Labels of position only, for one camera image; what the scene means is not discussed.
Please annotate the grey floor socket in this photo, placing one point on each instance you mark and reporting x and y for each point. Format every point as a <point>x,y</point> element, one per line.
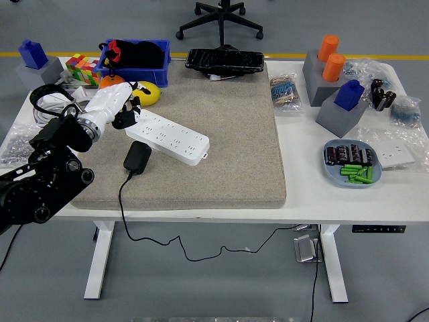
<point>303,227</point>

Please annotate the orange fruit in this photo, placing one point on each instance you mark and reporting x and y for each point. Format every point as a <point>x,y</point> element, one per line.
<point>110,81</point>

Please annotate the black plug adapter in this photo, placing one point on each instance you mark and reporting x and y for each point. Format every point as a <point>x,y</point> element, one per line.
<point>137,157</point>

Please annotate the clear plastic bag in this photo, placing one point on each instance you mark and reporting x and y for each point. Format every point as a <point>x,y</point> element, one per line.
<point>368,134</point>

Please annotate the grey two-hole block holder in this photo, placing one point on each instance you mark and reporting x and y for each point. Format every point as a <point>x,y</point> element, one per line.
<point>316,90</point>

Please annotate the blue plastic bin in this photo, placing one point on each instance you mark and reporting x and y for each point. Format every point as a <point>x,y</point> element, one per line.
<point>147,75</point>

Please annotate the small white box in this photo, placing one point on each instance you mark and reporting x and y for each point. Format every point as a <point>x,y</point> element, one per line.
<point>55,97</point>
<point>78,93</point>

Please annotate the green battery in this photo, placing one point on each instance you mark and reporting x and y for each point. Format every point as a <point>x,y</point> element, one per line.
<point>348,172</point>
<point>357,176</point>
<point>358,181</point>
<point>361,171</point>
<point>350,168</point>
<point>370,173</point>

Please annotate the colourful cube puzzle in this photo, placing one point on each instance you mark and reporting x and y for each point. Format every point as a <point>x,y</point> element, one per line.
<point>82,68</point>

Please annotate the blue-grey plate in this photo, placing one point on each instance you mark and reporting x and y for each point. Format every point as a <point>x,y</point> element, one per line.
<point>332,172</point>

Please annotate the black cloth pouch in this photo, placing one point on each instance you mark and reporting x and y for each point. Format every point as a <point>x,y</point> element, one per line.
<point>140,55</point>

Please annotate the orange cylinder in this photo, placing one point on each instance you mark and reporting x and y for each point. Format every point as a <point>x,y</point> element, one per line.
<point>333,68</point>
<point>328,47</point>

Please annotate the white wall socket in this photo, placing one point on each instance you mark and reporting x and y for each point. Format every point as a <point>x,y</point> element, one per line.
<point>395,155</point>

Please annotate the white table leg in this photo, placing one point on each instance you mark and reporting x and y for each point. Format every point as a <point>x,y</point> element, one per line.
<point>99,261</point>
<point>335,265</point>

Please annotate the grey-brown mat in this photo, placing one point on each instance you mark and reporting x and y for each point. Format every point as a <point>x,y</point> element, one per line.
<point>218,151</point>

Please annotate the yellow lemon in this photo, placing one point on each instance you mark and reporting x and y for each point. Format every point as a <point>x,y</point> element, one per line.
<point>153,95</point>

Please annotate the black capacitors bundle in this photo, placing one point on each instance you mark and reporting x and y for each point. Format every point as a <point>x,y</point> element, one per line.
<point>382,95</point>

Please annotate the bag of striped resistors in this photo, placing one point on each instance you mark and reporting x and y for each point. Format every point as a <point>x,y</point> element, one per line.
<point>285,95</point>

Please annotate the metal floor box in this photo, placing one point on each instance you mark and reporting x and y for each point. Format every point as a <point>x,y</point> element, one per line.
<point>306,250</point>

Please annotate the blue plastic block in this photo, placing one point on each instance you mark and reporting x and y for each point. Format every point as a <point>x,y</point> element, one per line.
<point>31,55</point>
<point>350,95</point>

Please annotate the clear bag of small parts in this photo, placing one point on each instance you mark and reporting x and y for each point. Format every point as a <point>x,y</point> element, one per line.
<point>355,68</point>

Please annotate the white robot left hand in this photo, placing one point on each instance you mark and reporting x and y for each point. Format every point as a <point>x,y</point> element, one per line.
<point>104,104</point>

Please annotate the black office chair base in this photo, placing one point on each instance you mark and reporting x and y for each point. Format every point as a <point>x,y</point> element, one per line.
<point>223,20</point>

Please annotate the bag of blue components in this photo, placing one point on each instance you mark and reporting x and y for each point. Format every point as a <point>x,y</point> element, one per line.
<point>405,112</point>

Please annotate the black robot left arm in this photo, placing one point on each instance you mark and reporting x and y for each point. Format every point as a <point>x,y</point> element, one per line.
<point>50,181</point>

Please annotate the grey plug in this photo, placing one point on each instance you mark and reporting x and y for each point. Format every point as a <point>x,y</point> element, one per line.
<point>66,77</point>

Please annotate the white power strip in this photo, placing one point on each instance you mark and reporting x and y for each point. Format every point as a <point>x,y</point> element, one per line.
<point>174,141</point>

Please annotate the black table control panel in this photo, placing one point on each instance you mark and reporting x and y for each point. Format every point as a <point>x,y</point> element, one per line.
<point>378,229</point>

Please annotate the bag of metal screws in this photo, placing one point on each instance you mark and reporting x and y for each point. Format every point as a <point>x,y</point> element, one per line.
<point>13,147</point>

